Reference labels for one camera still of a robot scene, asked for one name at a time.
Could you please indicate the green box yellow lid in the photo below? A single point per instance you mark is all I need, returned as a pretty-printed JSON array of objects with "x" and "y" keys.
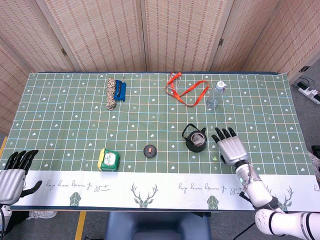
[{"x": 109, "y": 160}]

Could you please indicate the white crumpled cloth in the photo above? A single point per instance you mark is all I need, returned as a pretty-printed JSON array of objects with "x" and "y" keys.
[{"x": 42, "y": 214}]

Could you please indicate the clear plastic water bottle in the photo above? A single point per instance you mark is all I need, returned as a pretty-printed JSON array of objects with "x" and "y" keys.
[{"x": 214, "y": 97}]

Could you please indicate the black cast iron teapot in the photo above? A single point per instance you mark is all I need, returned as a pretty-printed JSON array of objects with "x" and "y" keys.
[{"x": 193, "y": 148}]

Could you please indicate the woven folding screen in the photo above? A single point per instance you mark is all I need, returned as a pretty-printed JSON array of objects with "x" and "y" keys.
[{"x": 160, "y": 35}]

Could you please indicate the green grid tablecloth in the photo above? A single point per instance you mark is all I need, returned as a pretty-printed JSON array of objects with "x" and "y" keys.
[{"x": 150, "y": 120}]

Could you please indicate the blue chair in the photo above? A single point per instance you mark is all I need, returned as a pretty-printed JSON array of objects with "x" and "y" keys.
[{"x": 157, "y": 226}]

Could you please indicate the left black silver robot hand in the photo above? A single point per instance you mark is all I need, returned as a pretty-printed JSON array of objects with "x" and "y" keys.
[{"x": 11, "y": 182}]

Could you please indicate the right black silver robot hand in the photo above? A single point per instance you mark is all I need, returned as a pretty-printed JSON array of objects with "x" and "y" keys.
[{"x": 231, "y": 150}]

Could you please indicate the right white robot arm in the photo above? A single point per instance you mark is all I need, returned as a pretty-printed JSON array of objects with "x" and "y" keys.
[{"x": 260, "y": 191}]

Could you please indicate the blue plastic tool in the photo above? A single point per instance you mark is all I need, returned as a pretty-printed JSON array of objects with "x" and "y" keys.
[{"x": 119, "y": 90}]

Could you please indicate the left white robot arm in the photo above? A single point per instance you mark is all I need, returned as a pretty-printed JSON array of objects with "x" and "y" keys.
[{"x": 3, "y": 215}]

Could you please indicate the small black round lid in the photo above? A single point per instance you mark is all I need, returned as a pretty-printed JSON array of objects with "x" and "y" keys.
[{"x": 150, "y": 151}]

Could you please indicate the white power strip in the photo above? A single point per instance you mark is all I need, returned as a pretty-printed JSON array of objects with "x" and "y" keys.
[{"x": 310, "y": 92}]

